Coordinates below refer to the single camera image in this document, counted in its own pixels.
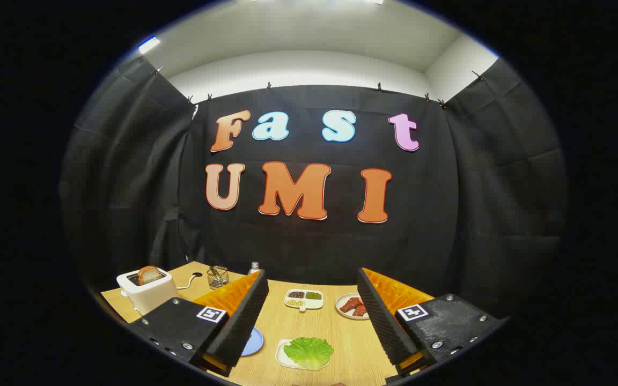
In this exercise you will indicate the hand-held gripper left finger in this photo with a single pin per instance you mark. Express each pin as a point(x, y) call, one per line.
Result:
point(244, 321)

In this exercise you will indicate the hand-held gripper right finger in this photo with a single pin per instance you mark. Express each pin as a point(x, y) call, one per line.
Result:
point(381, 321)

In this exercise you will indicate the green lettuce leaf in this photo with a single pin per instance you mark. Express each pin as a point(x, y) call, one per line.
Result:
point(309, 351)

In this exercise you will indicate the toasted bread slice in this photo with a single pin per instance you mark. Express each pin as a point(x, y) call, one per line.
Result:
point(149, 275)

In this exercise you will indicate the brown meat slice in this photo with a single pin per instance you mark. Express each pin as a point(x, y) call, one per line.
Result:
point(361, 311)
point(349, 305)

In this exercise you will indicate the blue round plate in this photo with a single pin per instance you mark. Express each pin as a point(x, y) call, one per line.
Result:
point(254, 343)

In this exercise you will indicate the white oval plate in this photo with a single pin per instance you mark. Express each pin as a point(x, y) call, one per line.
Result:
point(339, 307)

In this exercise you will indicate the white square plate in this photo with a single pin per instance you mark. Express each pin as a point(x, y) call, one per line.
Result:
point(280, 357)

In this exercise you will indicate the pile of yellow soybeans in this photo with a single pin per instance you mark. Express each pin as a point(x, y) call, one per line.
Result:
point(295, 303)

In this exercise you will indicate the silver bottle green label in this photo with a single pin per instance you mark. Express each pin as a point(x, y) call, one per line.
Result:
point(254, 266)

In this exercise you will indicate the pile of dark beans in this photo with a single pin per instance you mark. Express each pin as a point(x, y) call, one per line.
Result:
point(296, 295)

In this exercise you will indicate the white divided dish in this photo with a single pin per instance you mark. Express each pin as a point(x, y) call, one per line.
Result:
point(314, 303)

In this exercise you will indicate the pile of green beans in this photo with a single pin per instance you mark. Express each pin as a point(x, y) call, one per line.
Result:
point(314, 295)

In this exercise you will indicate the white toaster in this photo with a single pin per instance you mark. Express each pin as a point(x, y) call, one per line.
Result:
point(151, 297)

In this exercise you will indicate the black backdrop cloth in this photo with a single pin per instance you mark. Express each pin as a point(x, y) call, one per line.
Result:
point(314, 246)

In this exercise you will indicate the ceiling light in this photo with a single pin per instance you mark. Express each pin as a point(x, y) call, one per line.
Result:
point(148, 45)

